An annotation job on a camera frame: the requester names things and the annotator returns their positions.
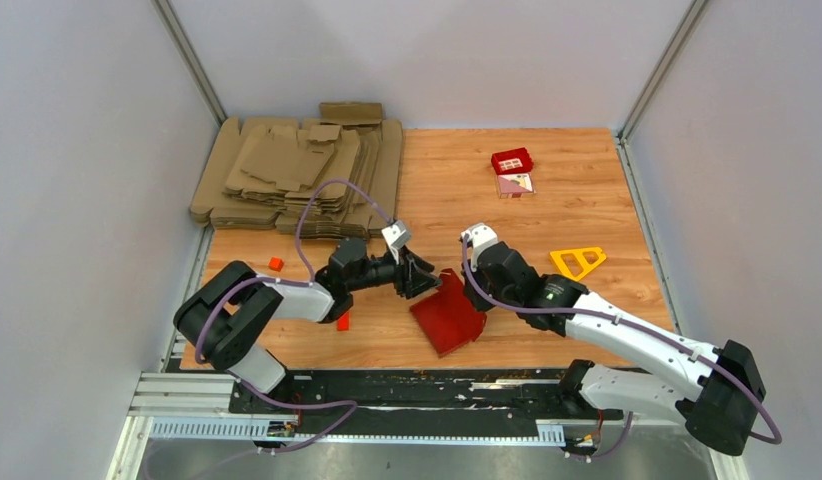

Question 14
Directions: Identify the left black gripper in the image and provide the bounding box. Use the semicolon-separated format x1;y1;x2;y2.
348;245;444;300

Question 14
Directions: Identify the red paper box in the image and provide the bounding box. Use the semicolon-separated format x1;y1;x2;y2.
409;268;487;358

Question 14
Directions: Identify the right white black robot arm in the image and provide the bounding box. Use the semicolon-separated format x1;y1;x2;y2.
459;224;783;456

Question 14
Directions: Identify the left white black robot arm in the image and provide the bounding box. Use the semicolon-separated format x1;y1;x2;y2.
173;238;442;413

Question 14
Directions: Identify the clear card box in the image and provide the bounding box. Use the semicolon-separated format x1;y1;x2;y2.
496;173;535;199

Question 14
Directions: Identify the yellow triangular plastic piece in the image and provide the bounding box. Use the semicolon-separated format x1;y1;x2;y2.
549;247;607;281

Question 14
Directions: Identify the small red block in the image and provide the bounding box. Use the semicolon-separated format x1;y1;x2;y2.
336;313;351;331

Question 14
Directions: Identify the red toy brick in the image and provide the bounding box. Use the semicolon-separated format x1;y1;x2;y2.
491;147;534;175

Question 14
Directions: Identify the small orange cube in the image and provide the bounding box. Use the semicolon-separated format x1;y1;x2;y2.
268;257;285;272

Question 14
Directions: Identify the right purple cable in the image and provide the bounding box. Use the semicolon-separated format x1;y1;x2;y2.
460;235;783;463

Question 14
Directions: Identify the purple cable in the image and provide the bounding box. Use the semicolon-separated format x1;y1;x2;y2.
193;178;396;458
460;235;783;463

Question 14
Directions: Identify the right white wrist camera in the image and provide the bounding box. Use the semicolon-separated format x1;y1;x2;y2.
460;223;499;272

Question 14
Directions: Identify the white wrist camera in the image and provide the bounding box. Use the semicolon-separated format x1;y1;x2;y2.
381;220;412;264
460;223;499;272

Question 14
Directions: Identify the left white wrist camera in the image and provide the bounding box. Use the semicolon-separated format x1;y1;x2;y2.
381;220;412;264

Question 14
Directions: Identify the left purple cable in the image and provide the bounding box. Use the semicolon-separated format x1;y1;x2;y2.
193;178;396;458

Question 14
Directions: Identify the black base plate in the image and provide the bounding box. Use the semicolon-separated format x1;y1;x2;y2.
270;368;624;422

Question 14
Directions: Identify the aluminium frame rail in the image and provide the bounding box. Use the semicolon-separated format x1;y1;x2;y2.
107;372;748;479

